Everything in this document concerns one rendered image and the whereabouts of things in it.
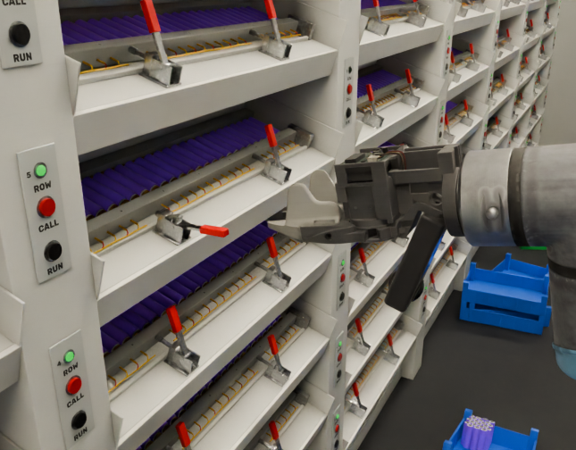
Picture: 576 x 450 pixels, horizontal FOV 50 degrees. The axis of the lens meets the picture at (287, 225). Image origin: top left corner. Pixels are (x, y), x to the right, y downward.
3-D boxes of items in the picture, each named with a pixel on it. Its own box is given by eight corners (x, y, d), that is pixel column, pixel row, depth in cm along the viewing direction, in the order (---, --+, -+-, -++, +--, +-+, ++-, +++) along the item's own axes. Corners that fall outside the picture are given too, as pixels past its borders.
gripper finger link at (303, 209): (261, 182, 68) (341, 174, 64) (271, 234, 69) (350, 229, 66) (249, 190, 65) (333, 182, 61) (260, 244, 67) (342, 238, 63)
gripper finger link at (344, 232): (309, 215, 67) (388, 209, 64) (312, 230, 68) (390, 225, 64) (294, 229, 63) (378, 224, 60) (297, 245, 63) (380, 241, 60)
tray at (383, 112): (431, 112, 173) (452, 64, 167) (347, 166, 124) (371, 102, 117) (367, 83, 179) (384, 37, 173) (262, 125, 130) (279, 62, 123)
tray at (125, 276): (328, 179, 116) (344, 133, 111) (91, 333, 66) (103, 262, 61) (239, 135, 122) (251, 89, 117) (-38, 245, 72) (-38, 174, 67)
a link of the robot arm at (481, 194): (528, 226, 62) (511, 263, 54) (478, 227, 64) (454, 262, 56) (520, 137, 59) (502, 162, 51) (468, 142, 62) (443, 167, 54)
